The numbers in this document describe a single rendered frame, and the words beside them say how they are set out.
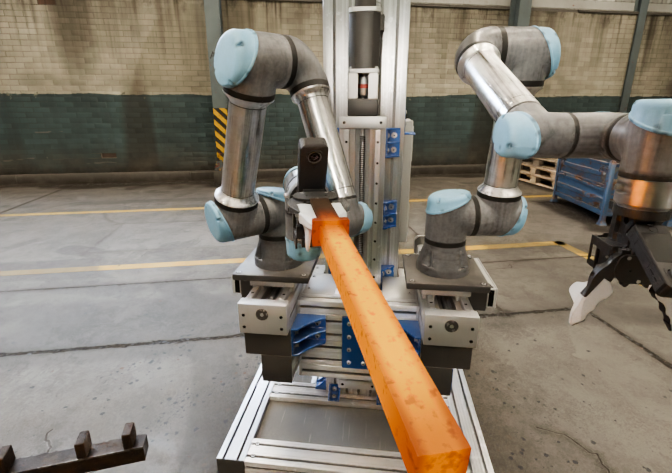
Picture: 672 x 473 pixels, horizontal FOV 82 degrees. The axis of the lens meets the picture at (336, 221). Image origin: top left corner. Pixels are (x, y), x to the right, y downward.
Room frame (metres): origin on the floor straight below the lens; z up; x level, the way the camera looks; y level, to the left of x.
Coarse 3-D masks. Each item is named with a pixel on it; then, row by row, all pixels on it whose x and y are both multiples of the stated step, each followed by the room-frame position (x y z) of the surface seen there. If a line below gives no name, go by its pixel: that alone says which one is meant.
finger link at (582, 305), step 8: (576, 288) 0.58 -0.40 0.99; (600, 288) 0.54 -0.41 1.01; (608, 288) 0.54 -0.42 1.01; (576, 296) 0.57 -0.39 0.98; (592, 296) 0.54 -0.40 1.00; (600, 296) 0.54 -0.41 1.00; (608, 296) 0.54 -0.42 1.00; (576, 304) 0.55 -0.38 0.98; (584, 304) 0.54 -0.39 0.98; (592, 304) 0.54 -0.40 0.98; (576, 312) 0.55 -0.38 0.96; (584, 312) 0.54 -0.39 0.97; (576, 320) 0.55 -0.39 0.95
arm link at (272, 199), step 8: (264, 192) 1.06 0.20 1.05; (272, 192) 1.07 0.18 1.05; (280, 192) 1.07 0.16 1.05; (264, 200) 1.05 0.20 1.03; (272, 200) 1.06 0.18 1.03; (280, 200) 1.06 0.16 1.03; (264, 208) 1.03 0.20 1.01; (272, 208) 1.04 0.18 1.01; (280, 208) 1.06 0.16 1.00; (272, 216) 1.04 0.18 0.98; (280, 216) 1.05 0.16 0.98; (272, 224) 1.04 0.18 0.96; (280, 224) 1.06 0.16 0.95; (264, 232) 1.04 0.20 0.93; (272, 232) 1.06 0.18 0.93; (280, 232) 1.06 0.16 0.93
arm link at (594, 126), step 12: (588, 120) 0.63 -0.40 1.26; (600, 120) 0.63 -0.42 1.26; (612, 120) 0.62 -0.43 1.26; (588, 132) 0.62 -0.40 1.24; (600, 132) 0.62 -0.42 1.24; (588, 144) 0.62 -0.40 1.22; (600, 144) 0.62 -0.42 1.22; (576, 156) 0.64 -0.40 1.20; (588, 156) 0.64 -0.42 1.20; (600, 156) 0.64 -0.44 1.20; (612, 156) 0.61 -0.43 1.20
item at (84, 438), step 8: (128, 424) 0.35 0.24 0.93; (80, 432) 0.34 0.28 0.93; (88, 432) 0.34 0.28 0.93; (128, 432) 0.34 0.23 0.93; (80, 440) 0.33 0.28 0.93; (88, 440) 0.34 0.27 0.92; (128, 440) 0.34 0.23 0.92; (80, 448) 0.33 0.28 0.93; (88, 448) 0.34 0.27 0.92; (128, 448) 0.34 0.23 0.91; (80, 456) 0.33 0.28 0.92
